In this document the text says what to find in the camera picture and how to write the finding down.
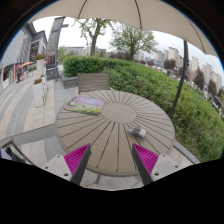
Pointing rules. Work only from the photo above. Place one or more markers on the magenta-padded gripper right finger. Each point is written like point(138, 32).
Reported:
point(165, 165)

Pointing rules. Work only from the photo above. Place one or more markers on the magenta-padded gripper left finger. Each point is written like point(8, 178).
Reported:
point(56, 165)

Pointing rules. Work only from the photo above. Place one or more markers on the grey transparent computer mouse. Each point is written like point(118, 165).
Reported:
point(137, 132)

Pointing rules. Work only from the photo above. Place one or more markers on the flower-print mouse pad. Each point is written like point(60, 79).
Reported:
point(85, 105)

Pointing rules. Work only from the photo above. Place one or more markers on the low white flower planter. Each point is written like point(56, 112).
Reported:
point(38, 95)

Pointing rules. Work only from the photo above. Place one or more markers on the green trimmed hedge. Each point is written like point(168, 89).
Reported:
point(166, 90)

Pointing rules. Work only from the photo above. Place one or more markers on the brown slatted wooden chair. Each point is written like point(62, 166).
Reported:
point(93, 82)

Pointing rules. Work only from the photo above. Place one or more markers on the tall white flower planter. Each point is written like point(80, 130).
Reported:
point(40, 68)

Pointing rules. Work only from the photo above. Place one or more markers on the dark curved parasol pole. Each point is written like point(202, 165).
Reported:
point(184, 66)

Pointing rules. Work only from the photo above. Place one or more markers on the distant apartment buildings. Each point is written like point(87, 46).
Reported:
point(173, 55)

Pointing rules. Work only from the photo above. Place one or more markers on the grey shopfront building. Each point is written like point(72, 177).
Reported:
point(20, 46)

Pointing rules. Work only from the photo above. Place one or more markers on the grey sign pylon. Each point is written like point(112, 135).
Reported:
point(53, 40)

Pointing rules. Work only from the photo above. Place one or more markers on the full leafy tree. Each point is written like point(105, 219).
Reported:
point(133, 40)

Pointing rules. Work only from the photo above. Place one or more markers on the sparse-leaved tree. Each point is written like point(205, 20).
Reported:
point(94, 40)

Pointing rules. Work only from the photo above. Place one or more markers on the beige parasol canopy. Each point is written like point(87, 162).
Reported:
point(110, 8)

